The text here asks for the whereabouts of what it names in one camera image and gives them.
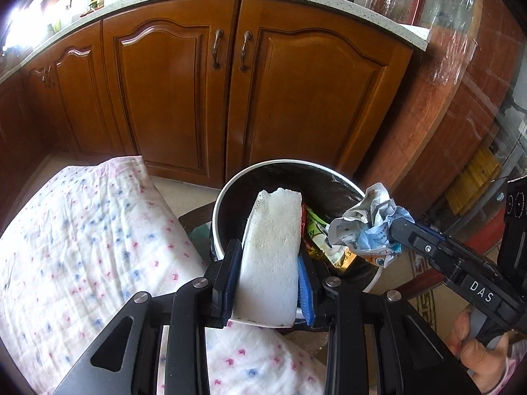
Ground green yellow snack wrapper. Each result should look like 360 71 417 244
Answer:
300 203 357 270

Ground person's right forearm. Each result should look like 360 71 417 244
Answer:
480 354 525 395

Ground stool with green cushion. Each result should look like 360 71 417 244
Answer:
179 210 219 262

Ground speckled kitchen countertop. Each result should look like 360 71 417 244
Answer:
0 0 431 87

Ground bronze cabinet door handle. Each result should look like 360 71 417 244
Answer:
212 29 225 70
239 31 253 72

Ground yellow box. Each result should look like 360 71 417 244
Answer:
447 148 503 217

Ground patterned rug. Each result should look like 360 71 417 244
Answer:
412 288 449 330

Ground person's right hand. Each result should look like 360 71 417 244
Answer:
447 308 515 394

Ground printed white blanket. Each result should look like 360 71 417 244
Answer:
0 155 326 395

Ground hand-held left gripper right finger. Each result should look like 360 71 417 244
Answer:
295 253 482 395

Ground printed paper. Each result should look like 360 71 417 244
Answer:
327 183 414 268

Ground wooden kitchen base cabinet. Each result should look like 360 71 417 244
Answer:
0 0 414 192

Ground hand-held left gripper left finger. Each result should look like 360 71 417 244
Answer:
53 239 243 395

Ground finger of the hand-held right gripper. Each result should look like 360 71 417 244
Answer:
389 217 502 281
414 222 443 237

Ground wooden cabinet door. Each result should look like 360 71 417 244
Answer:
226 0 414 179
102 0 240 188

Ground white foam block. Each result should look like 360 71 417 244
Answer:
228 188 303 330

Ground wooden display cabinet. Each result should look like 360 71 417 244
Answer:
362 0 527 223

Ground black bin with white rim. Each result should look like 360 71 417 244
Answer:
210 160 385 295

